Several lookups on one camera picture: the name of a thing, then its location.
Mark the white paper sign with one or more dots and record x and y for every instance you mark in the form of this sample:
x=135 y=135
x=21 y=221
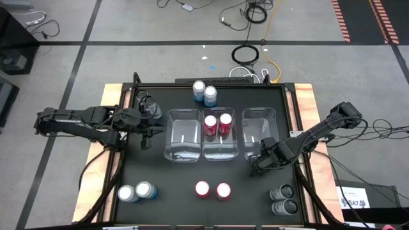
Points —
x=351 y=195

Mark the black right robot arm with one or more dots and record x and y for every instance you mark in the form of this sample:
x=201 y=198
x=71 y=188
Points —
x=319 y=129

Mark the blue and white soda can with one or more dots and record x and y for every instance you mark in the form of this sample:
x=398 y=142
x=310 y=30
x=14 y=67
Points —
x=144 y=189
x=210 y=97
x=198 y=91
x=126 y=193

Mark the black case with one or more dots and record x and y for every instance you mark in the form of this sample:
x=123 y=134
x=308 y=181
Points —
x=383 y=204

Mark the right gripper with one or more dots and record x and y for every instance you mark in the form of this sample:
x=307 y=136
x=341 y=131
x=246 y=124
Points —
x=275 y=157

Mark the grey flat box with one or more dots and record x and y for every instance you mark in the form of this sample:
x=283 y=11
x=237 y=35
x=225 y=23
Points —
x=16 y=4

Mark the grey power adapter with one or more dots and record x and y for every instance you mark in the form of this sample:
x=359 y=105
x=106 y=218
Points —
x=188 y=7

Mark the red soda can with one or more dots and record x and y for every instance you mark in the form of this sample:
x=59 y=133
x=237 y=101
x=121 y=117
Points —
x=202 y=188
x=225 y=124
x=223 y=190
x=210 y=126

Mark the light wooden side board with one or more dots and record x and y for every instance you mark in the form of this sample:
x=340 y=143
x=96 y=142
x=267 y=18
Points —
x=306 y=96
x=87 y=195

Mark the black cabinet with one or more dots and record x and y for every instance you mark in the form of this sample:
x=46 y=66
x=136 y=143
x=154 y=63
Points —
x=12 y=38

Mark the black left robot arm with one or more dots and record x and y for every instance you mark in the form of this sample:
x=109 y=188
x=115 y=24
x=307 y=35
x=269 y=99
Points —
x=70 y=123

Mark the black ribbed bar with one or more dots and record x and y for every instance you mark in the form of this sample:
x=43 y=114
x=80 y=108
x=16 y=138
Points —
x=217 y=80

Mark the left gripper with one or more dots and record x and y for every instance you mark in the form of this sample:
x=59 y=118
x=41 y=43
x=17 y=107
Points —
x=137 y=123

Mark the clear plastic bin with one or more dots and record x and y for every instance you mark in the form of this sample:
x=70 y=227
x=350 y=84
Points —
x=255 y=124
x=220 y=148
x=182 y=143

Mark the black table frame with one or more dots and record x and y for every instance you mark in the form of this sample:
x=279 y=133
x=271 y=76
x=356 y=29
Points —
x=207 y=85

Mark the black cart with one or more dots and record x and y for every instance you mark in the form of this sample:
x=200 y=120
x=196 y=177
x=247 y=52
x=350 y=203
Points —
x=6 y=102

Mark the pink object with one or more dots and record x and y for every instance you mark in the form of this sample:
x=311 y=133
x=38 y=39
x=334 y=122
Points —
x=388 y=227

